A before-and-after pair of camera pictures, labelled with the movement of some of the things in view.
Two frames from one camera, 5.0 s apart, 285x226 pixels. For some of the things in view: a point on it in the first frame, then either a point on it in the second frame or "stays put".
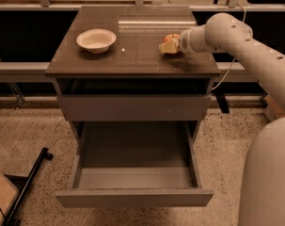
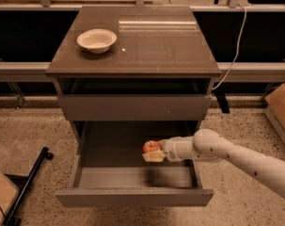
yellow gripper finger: (170, 46) to (153, 156)
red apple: (171, 38) to (150, 146)
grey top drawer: (134, 107) stays put
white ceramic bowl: (96, 40) stays put
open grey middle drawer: (135, 163) stays put
